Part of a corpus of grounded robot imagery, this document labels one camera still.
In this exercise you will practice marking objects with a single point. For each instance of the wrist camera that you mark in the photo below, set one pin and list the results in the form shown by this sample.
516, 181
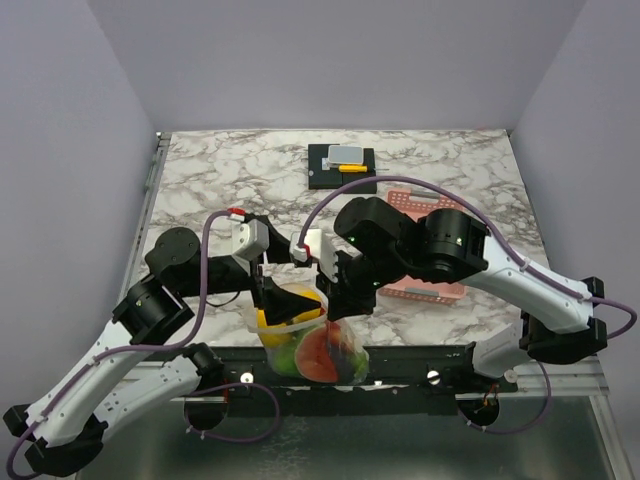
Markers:
316, 247
250, 240

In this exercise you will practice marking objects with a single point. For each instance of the black metal front rail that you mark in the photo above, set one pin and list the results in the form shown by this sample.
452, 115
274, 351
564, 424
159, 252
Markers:
350, 385

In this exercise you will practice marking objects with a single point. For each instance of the grey rectangular box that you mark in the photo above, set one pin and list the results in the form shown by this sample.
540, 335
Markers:
345, 155

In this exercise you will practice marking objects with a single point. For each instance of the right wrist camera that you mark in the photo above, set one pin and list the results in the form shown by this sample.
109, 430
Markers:
316, 247

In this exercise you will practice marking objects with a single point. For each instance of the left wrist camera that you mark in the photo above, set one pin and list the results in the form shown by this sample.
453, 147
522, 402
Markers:
250, 240

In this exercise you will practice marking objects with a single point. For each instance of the green toy lettuce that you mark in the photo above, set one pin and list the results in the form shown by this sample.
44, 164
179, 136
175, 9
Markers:
283, 361

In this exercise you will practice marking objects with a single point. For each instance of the yellow toy bell pepper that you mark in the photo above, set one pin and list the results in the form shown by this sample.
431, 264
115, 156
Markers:
273, 336

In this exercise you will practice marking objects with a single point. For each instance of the yellow handled screwdriver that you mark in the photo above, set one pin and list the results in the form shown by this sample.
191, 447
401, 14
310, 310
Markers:
352, 169

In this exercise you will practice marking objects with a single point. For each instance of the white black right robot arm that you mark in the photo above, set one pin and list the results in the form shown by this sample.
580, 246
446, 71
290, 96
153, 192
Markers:
557, 323

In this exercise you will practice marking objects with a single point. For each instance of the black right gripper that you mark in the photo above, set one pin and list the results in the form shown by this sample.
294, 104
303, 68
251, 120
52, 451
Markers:
340, 300

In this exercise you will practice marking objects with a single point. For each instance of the red toy watermelon slice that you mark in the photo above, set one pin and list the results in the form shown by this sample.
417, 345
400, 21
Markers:
312, 356

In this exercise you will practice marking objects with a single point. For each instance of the clear polka dot zip bag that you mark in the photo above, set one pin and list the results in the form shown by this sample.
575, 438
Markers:
339, 334

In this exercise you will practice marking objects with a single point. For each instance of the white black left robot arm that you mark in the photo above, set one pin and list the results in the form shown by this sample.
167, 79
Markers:
146, 353

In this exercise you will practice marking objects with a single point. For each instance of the dark purple toy eggplant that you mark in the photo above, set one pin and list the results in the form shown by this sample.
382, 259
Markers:
342, 360

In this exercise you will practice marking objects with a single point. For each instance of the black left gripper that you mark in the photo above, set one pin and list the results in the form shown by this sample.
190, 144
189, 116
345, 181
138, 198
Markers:
280, 304

